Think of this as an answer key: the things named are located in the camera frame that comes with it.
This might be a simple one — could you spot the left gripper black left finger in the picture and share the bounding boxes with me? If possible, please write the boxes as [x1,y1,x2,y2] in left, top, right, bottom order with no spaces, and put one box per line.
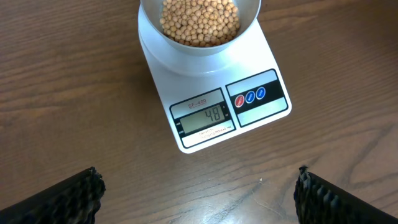
[1,167,106,224]

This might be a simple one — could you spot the grey bowl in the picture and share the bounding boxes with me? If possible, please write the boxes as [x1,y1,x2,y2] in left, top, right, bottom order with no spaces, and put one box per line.
[140,0,261,56]

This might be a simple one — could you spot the soybeans in bowl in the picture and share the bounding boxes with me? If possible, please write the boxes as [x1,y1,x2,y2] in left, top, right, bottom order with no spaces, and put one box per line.
[159,0,240,47]

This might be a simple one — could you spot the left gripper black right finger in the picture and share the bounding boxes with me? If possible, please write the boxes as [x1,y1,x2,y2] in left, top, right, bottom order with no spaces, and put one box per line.
[294,166,397,224]

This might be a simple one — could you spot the white digital kitchen scale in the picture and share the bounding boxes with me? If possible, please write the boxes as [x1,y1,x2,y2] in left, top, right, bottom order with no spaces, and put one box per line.
[138,9,292,154]

